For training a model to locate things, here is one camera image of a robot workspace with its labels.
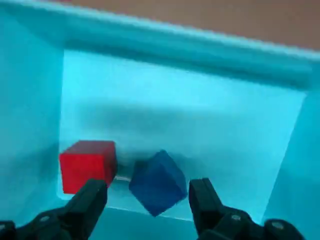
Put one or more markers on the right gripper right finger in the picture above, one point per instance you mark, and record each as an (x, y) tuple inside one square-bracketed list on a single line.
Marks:
[(212, 220)]

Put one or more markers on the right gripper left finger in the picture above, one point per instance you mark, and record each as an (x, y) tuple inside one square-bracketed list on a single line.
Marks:
[(82, 212)]

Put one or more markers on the red block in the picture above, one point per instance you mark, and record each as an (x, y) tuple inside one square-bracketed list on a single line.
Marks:
[(85, 165)]

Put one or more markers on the blue block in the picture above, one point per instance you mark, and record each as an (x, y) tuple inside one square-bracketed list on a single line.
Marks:
[(157, 185)]

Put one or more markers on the cyan plastic box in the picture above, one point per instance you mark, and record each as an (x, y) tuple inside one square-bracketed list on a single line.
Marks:
[(175, 100)]

